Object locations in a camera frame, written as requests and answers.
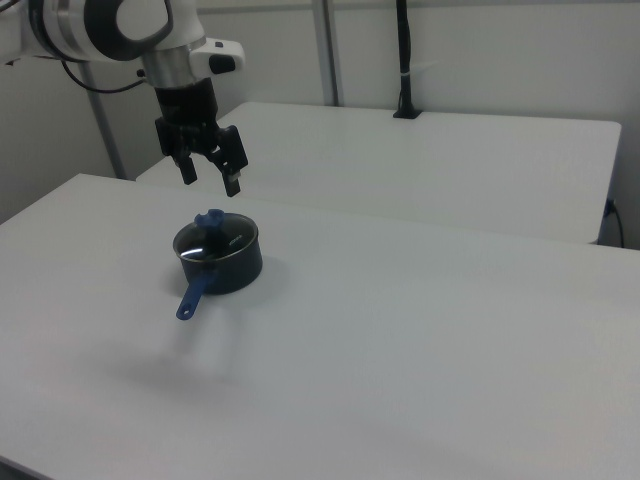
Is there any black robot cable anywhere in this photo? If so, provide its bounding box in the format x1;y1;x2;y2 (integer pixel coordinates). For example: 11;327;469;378
60;58;149;95

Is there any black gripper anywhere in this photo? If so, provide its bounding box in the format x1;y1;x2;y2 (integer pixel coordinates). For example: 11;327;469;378
153;79;250;198

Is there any grey metal partition post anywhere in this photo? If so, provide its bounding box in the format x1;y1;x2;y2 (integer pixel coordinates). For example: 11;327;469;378
314;0;346;107
82;64;127;180

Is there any dark saucepan with blue handle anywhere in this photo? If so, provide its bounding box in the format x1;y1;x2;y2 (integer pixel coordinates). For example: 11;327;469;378
172;213;264;322

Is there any black pole with clamp base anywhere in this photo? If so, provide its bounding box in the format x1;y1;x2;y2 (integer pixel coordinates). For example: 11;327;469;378
392;0;424;120

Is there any glass lid with blue knob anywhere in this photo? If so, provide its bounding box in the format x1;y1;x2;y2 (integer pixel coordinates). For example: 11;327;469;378
173;207;259;263

